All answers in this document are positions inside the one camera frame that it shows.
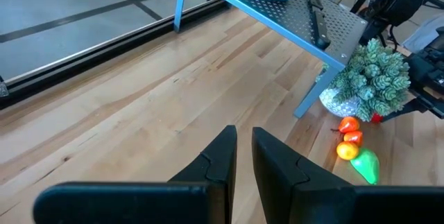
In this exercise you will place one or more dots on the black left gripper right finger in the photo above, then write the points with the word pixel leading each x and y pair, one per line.
pixel 277 172

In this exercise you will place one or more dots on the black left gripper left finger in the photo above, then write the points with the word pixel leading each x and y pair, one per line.
pixel 222 161

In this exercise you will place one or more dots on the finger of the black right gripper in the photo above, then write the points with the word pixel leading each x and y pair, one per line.
pixel 407 110

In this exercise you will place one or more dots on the potted artificial succulent plant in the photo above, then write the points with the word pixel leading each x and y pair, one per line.
pixel 374 75

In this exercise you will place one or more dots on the stemmed red orange fruit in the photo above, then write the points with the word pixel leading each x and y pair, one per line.
pixel 348 124

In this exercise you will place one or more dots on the small orange fruit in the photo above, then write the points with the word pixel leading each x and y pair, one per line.
pixel 347 150

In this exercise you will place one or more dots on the black kitchen knife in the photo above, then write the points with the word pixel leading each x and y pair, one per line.
pixel 320 26

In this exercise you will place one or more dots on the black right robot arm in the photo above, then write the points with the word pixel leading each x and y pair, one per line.
pixel 399 5

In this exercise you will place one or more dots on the red plastic tomato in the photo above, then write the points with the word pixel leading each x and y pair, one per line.
pixel 354 136

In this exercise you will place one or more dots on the green plastic apple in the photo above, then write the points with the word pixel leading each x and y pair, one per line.
pixel 366 165

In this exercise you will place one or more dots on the perforated grey metal stand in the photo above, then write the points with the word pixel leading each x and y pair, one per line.
pixel 295 9

